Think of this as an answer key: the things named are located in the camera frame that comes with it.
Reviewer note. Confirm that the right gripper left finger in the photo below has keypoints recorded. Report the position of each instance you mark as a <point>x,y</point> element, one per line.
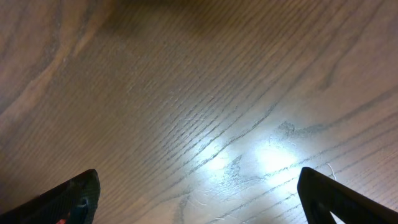
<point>74,201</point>

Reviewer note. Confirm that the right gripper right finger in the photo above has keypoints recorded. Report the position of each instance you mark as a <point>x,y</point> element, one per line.
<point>323,198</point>

